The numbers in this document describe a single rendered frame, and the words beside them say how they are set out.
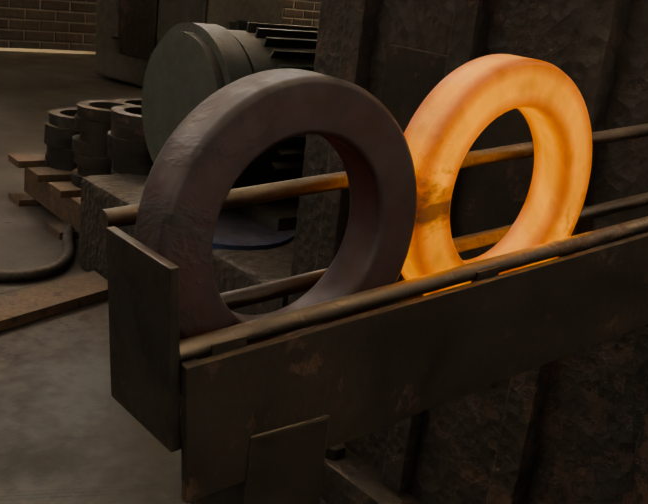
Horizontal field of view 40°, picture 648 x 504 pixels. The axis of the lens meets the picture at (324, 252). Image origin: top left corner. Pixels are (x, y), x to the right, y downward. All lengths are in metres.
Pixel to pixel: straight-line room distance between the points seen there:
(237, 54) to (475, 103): 1.35
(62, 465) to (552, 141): 1.10
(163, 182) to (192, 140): 0.03
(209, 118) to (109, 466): 1.14
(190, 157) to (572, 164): 0.33
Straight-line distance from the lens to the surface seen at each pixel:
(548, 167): 0.71
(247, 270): 1.76
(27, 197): 3.02
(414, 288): 0.58
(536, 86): 0.65
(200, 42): 1.94
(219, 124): 0.48
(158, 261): 0.47
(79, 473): 1.56
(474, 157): 0.71
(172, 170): 0.48
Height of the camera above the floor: 0.83
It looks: 17 degrees down
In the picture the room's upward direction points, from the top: 7 degrees clockwise
